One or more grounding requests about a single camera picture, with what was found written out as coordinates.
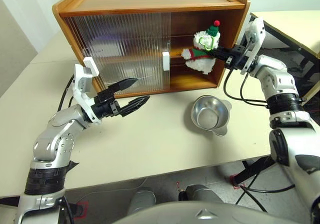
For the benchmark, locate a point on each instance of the pale robot torso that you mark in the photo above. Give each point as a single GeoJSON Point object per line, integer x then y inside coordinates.
{"type": "Point", "coordinates": [212, 214]}

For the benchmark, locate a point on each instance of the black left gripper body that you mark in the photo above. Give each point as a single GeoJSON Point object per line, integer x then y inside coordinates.
{"type": "Point", "coordinates": [106, 105]}

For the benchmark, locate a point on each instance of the white plush toy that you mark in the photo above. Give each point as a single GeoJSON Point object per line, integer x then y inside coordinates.
{"type": "Point", "coordinates": [202, 59]}

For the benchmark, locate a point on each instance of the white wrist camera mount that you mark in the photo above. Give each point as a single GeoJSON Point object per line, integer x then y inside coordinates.
{"type": "Point", "coordinates": [256, 39]}
{"type": "Point", "coordinates": [81, 89]}

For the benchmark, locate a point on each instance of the wooden cabinet with shelf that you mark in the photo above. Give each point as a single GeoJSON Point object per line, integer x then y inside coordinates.
{"type": "Point", "coordinates": [150, 1]}

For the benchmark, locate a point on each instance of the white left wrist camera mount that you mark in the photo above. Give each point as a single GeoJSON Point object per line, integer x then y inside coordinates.
{"type": "Point", "coordinates": [81, 89]}

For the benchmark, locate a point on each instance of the grey rounded robot leg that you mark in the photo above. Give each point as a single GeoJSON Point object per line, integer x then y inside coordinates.
{"type": "Point", "coordinates": [141, 201]}
{"type": "Point", "coordinates": [202, 192]}

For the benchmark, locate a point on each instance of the beige table with black legs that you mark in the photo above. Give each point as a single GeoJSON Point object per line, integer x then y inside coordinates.
{"type": "Point", "coordinates": [295, 26]}

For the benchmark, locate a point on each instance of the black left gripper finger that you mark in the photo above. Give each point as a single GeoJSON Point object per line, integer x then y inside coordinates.
{"type": "Point", "coordinates": [135, 105]}
{"type": "Point", "coordinates": [122, 85]}

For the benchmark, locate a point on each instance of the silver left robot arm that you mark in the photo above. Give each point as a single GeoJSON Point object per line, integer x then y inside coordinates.
{"type": "Point", "coordinates": [55, 139]}

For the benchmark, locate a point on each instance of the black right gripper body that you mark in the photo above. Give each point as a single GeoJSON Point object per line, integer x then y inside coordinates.
{"type": "Point", "coordinates": [236, 57]}

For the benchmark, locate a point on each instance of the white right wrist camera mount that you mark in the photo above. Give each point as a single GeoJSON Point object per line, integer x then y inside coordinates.
{"type": "Point", "coordinates": [256, 39]}

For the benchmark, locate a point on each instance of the beige leaning board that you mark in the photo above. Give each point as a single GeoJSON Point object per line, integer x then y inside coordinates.
{"type": "Point", "coordinates": [311, 94]}

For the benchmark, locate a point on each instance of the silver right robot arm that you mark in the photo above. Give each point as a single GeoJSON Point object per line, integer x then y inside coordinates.
{"type": "Point", "coordinates": [287, 104]}

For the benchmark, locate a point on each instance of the ribbed clear sliding door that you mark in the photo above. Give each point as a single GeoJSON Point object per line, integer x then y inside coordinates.
{"type": "Point", "coordinates": [112, 46]}
{"type": "Point", "coordinates": [155, 34]}

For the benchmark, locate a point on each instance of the black table leg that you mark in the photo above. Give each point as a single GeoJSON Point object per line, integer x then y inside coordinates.
{"type": "Point", "coordinates": [252, 171]}

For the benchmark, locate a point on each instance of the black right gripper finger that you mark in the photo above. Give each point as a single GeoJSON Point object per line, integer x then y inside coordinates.
{"type": "Point", "coordinates": [222, 57]}
{"type": "Point", "coordinates": [223, 51]}

